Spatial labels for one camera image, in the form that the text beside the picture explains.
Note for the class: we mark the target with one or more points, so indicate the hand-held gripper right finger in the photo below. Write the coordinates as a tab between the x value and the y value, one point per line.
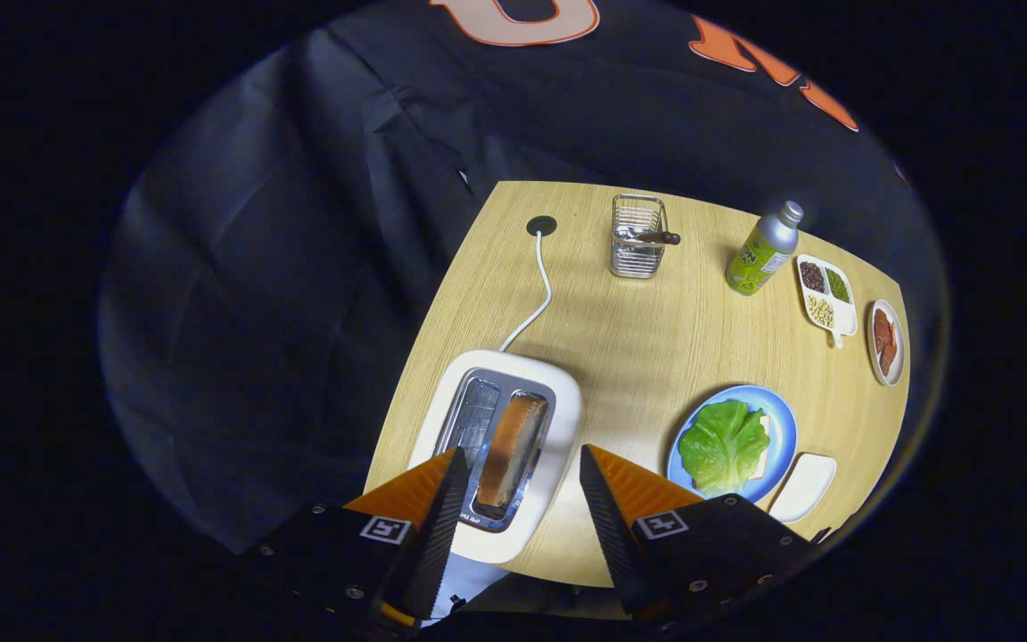
607	526

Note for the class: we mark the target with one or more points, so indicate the green label metal bottle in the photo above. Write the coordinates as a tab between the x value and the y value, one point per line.
759	259

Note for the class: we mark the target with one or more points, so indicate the white divided tray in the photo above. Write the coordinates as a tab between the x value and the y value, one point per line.
845	316

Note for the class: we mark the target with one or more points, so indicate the white square plate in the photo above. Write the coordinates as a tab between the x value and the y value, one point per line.
803	486

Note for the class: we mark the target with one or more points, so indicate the blue round plate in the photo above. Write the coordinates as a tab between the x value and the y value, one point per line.
781	428

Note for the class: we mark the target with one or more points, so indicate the pile of green beans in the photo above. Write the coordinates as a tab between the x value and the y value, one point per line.
837	285

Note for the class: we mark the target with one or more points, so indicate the green lettuce leaf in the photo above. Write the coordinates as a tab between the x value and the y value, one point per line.
723	446

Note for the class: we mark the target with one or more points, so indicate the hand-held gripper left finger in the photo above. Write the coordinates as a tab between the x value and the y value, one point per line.
438	526

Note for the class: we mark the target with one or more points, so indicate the white oval plate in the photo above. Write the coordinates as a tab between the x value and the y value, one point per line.
899	357

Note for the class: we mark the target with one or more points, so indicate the white bread slice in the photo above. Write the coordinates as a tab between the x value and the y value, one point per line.
765	437

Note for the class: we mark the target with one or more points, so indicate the toasted bread slice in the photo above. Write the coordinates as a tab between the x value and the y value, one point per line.
513	446

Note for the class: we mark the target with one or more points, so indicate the pile of dark beans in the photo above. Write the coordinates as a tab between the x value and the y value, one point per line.
812	276

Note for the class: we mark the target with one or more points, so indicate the white toaster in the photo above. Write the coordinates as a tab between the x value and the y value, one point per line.
558	419

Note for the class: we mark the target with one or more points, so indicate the brown meat piece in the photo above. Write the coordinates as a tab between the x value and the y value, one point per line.
883	332
888	359

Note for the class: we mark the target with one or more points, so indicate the pile of yellow soybeans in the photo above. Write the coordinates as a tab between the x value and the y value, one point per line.
821	312

